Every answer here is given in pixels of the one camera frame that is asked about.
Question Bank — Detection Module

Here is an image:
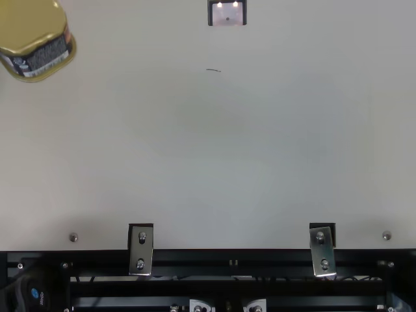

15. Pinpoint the small square scanner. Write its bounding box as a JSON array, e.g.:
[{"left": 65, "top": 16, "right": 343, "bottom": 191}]
[{"left": 207, "top": 0, "right": 248, "bottom": 27}]

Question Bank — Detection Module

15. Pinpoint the gold rectangular tin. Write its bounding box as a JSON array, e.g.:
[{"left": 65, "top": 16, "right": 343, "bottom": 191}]
[{"left": 0, "top": 0, "right": 78, "bottom": 83}]

